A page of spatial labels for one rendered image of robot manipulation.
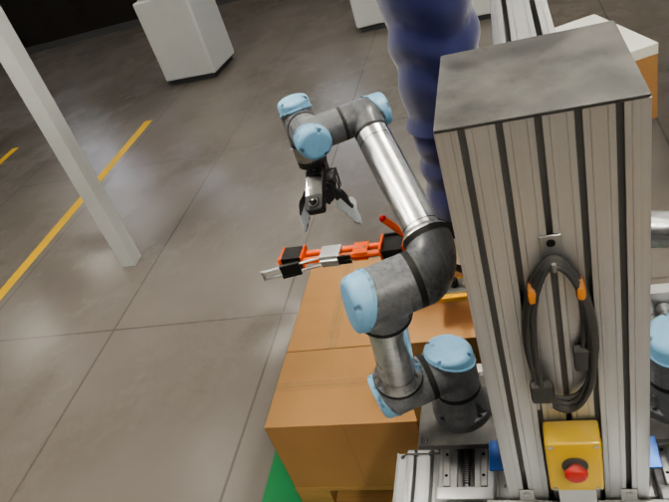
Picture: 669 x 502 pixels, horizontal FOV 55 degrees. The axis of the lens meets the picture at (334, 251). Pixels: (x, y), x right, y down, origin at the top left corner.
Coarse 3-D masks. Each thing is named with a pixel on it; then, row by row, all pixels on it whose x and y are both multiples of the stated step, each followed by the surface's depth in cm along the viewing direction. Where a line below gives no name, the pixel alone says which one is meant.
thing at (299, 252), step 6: (300, 246) 219; (306, 246) 219; (282, 252) 219; (288, 252) 218; (294, 252) 217; (300, 252) 216; (282, 258) 216; (288, 258) 215; (294, 258) 215; (300, 258) 214; (282, 264) 217; (300, 264) 216; (306, 264) 217
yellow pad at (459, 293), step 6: (462, 276) 204; (456, 282) 199; (462, 282) 201; (450, 288) 200; (456, 288) 200; (462, 288) 199; (450, 294) 199; (456, 294) 198; (462, 294) 198; (444, 300) 199; (450, 300) 198; (456, 300) 198; (462, 300) 198
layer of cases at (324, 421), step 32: (320, 288) 308; (320, 320) 289; (288, 352) 278; (320, 352) 272; (352, 352) 267; (288, 384) 262; (320, 384) 257; (352, 384) 252; (288, 416) 248; (320, 416) 244; (352, 416) 240; (384, 416) 236; (288, 448) 253; (320, 448) 250; (352, 448) 246; (384, 448) 243; (416, 448) 240; (320, 480) 263; (352, 480) 260; (384, 480) 256
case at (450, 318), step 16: (448, 304) 215; (464, 304) 212; (416, 320) 213; (432, 320) 211; (448, 320) 209; (464, 320) 207; (416, 336) 207; (432, 336) 205; (464, 336) 201; (416, 352) 207; (416, 416) 227
